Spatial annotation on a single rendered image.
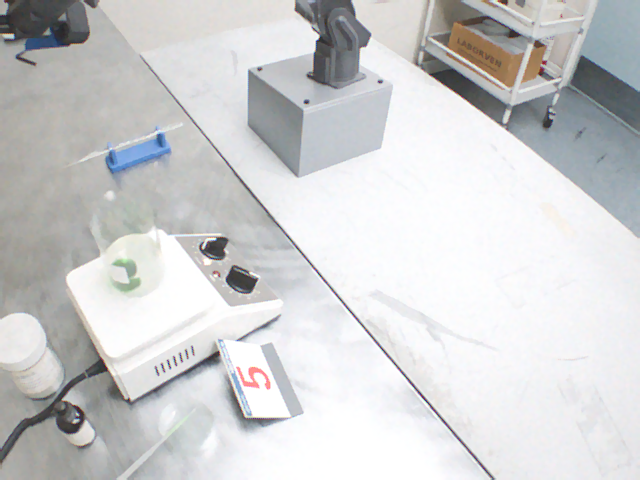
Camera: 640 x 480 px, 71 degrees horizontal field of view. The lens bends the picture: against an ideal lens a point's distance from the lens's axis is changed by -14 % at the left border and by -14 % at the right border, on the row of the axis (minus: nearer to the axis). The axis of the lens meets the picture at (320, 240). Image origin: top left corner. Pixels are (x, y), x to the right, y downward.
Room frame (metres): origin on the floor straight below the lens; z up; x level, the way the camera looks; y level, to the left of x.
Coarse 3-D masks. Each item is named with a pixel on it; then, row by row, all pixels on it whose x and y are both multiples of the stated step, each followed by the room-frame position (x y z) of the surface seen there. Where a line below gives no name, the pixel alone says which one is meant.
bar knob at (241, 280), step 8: (232, 272) 0.33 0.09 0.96; (240, 272) 0.33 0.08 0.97; (248, 272) 0.34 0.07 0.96; (232, 280) 0.33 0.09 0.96; (240, 280) 0.33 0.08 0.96; (248, 280) 0.33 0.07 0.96; (256, 280) 0.33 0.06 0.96; (232, 288) 0.32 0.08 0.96; (240, 288) 0.32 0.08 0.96; (248, 288) 0.33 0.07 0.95
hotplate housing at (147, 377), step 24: (192, 264) 0.33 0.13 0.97; (216, 312) 0.28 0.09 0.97; (240, 312) 0.29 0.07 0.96; (264, 312) 0.31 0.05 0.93; (168, 336) 0.24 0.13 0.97; (192, 336) 0.25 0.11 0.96; (216, 336) 0.27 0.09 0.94; (240, 336) 0.29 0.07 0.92; (120, 360) 0.21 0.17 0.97; (144, 360) 0.21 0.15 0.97; (168, 360) 0.23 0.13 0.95; (192, 360) 0.25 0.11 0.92; (120, 384) 0.20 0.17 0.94; (144, 384) 0.21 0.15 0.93
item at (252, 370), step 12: (228, 348) 0.26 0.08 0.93; (240, 348) 0.27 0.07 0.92; (252, 348) 0.28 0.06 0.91; (240, 360) 0.25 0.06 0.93; (252, 360) 0.26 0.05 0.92; (240, 372) 0.24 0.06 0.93; (252, 372) 0.24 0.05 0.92; (264, 372) 0.25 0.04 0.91; (252, 384) 0.23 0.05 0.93; (264, 384) 0.24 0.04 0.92; (252, 396) 0.21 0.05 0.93; (264, 396) 0.22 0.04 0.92; (276, 396) 0.23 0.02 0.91; (252, 408) 0.20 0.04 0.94; (264, 408) 0.20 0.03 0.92; (276, 408) 0.21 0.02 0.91
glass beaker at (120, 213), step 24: (120, 192) 0.33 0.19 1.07; (96, 216) 0.30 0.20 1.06; (120, 216) 0.32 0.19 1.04; (144, 216) 0.32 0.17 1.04; (96, 240) 0.27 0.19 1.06; (144, 240) 0.28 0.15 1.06; (120, 264) 0.27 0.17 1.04; (144, 264) 0.28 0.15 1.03; (120, 288) 0.27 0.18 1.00; (144, 288) 0.27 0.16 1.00
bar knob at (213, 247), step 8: (208, 240) 0.37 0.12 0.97; (216, 240) 0.37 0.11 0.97; (224, 240) 0.38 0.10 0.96; (200, 248) 0.37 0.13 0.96; (208, 248) 0.36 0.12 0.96; (216, 248) 0.37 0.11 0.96; (224, 248) 0.38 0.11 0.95; (208, 256) 0.36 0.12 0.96; (216, 256) 0.36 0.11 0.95; (224, 256) 0.37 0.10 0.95
